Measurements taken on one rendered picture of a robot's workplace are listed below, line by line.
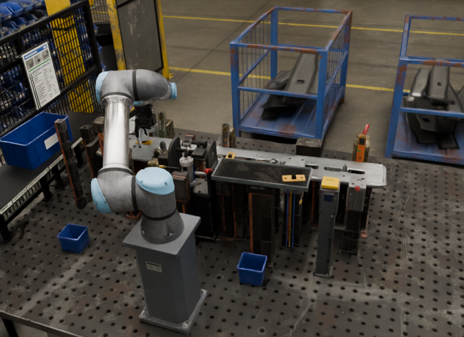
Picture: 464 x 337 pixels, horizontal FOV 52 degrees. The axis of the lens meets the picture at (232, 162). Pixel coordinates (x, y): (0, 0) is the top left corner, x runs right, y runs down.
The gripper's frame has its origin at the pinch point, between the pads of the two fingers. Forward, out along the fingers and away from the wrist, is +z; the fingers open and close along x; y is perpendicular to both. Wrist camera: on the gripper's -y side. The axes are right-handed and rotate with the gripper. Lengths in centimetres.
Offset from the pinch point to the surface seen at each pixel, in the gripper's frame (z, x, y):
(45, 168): -0.7, -35.1, -32.7
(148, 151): 1.7, -7.2, 5.8
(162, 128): -2.2, 10.7, 6.6
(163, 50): 60, 313, -125
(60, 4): -57, 39, -57
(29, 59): -40, 0, -54
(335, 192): -11, -42, 98
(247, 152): 2, 1, 54
